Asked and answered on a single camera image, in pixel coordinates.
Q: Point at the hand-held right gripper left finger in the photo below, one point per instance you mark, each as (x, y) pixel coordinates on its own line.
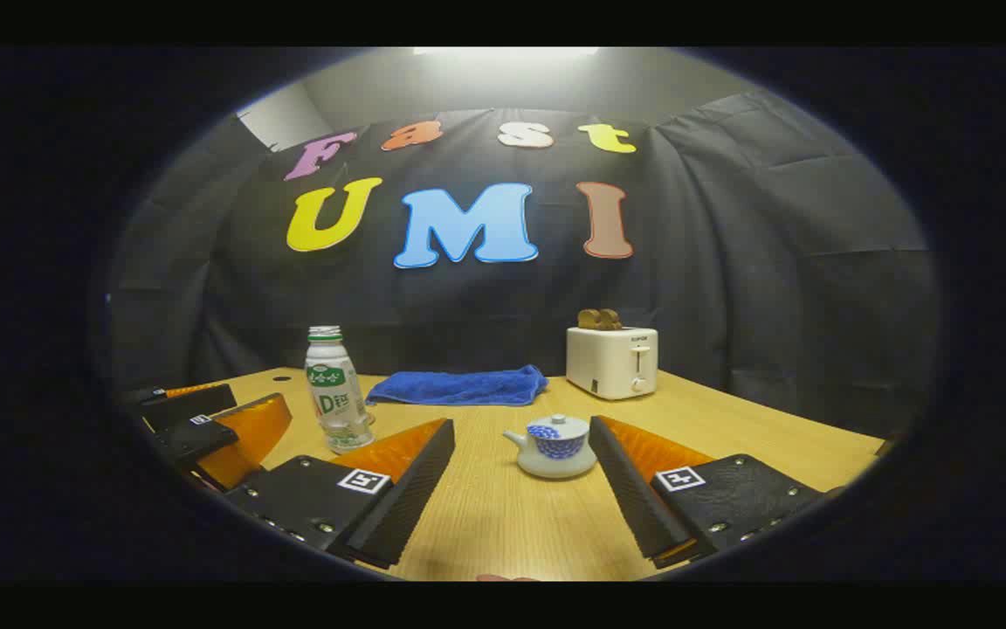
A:
(416, 498)

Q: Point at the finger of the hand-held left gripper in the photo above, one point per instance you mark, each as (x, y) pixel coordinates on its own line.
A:
(193, 406)
(197, 441)

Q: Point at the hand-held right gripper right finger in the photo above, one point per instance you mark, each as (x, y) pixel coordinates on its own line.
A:
(630, 498)

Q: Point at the white blue-patterned teacup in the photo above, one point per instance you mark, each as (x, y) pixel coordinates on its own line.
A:
(555, 456)

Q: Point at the white blue-patterned teacup lid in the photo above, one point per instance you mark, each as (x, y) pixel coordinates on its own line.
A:
(558, 427)

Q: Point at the white water bottle green label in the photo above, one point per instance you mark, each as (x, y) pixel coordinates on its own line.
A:
(335, 393)

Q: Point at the blue towel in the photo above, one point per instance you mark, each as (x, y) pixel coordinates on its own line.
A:
(459, 387)

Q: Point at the white toaster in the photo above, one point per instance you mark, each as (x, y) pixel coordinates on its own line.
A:
(608, 362)

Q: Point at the brown bread slice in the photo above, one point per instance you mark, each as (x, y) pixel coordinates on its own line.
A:
(599, 319)

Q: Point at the ceiling light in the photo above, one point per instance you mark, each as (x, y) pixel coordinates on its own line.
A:
(503, 51)

